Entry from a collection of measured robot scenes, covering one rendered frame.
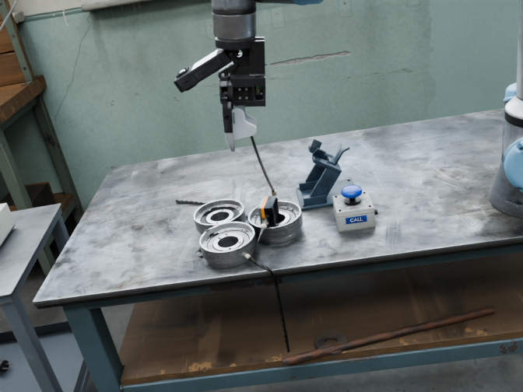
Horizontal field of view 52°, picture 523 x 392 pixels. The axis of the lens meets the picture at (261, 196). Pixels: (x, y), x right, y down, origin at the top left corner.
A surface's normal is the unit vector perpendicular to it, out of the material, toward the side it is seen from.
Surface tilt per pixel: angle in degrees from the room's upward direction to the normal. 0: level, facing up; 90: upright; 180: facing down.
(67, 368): 0
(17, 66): 90
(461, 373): 0
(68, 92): 90
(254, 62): 91
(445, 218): 0
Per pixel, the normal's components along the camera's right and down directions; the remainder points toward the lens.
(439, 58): 0.01, 0.46
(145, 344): -0.15, -0.88
